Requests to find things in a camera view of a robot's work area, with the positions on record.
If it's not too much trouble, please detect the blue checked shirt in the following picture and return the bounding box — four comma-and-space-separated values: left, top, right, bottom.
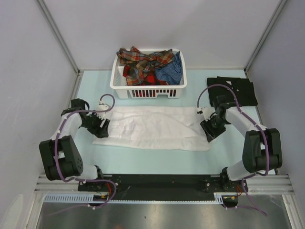
155, 52, 183, 85

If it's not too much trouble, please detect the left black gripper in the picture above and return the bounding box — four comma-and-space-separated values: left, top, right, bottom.
80, 110, 110, 138

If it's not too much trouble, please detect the red black plaid shirt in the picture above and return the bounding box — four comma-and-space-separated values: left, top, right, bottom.
132, 73, 169, 98

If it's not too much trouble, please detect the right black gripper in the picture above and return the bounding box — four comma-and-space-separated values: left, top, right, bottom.
200, 115, 228, 142

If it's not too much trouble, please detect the white slotted cable duct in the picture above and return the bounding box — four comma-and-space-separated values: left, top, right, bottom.
44, 193, 223, 205

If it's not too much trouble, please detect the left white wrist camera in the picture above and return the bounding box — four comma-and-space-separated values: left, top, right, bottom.
95, 103, 110, 120

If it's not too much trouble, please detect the left aluminium corner post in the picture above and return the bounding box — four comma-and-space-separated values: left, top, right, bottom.
35, 0, 80, 75

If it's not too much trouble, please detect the aluminium corner post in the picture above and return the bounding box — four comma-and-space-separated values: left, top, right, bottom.
35, 0, 80, 75
244, 0, 289, 75

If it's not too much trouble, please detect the right aluminium corner post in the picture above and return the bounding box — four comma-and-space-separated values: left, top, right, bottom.
244, 0, 289, 75

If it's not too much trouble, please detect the white long sleeve shirt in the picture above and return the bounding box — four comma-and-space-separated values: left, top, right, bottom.
93, 106, 211, 151

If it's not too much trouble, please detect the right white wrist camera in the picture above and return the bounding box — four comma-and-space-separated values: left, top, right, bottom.
197, 106, 213, 121

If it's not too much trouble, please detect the brown plaid shirt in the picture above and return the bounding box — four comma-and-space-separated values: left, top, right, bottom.
117, 46, 174, 86

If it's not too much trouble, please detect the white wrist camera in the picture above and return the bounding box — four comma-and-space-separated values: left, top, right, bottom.
197, 106, 213, 121
95, 103, 110, 120

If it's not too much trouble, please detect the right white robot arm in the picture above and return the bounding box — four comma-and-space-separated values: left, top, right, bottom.
197, 95, 283, 191

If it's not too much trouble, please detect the aluminium frame rail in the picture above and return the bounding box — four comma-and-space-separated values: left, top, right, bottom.
34, 175, 79, 193

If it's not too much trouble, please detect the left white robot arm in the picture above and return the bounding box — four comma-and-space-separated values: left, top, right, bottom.
39, 98, 113, 191

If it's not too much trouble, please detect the white plastic laundry basket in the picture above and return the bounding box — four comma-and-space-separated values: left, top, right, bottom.
110, 46, 187, 99

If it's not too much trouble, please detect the folded black shirt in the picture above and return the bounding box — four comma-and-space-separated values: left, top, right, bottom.
207, 76, 258, 106

